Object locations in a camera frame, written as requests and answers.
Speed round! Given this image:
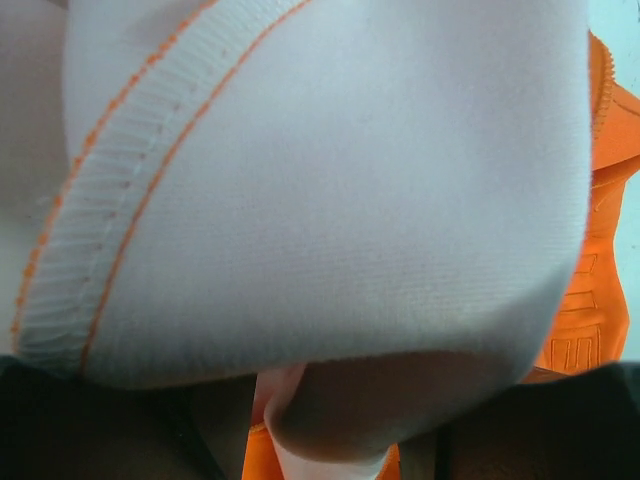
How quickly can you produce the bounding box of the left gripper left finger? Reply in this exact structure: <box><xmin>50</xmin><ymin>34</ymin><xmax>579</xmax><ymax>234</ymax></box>
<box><xmin>1</xmin><ymin>358</ymin><xmax>255</xmax><ymax>479</ymax></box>

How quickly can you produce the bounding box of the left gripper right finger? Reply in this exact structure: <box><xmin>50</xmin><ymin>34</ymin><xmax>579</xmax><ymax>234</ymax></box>
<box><xmin>399</xmin><ymin>363</ymin><xmax>639</xmax><ymax>480</ymax></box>

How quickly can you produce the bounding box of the orange jacket with pink lining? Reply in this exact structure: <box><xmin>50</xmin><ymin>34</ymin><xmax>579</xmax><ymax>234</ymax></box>
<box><xmin>1</xmin><ymin>1</ymin><xmax>639</xmax><ymax>479</ymax></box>

